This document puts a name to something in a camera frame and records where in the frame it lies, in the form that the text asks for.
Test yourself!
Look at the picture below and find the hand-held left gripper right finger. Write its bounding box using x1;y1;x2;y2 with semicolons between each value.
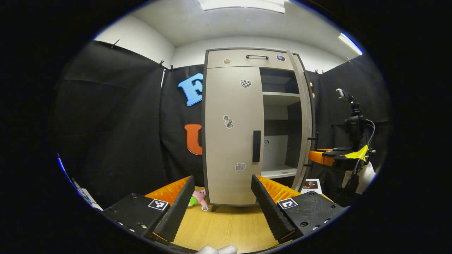
251;174;348;244

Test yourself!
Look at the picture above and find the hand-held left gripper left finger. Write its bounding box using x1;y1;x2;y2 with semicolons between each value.
101;175;195;244

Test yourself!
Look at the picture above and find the black cabinet door handle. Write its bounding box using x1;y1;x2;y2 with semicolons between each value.
252;130;262;163
307;132;319;167

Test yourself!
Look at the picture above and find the beige double-door shoe cabinet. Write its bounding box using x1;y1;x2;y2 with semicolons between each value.
201;48;316;212

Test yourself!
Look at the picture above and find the square-stickers shoe cabinet door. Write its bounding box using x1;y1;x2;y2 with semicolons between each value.
286;49;316;193

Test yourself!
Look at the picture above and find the checkered-sticker shoe cabinet door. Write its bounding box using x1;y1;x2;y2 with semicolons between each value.
203;66;265;206

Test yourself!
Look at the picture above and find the white cabinet shelf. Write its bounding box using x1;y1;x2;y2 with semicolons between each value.
261;166;298;179
262;92;301;106

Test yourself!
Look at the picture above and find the pink and green plush toy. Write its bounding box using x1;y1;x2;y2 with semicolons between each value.
188;189;209;211

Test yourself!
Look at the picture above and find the stack of booklets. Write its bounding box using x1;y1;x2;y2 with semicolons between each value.
300;179;322;195

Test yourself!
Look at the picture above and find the narrow ceiling light strip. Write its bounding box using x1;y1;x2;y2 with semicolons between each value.
339;32;363;55

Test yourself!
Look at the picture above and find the black backdrop cloth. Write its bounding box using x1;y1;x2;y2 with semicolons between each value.
53;40;392;209

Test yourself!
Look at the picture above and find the wide ceiling light panel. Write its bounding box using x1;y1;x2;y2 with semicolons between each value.
198;0;285;13

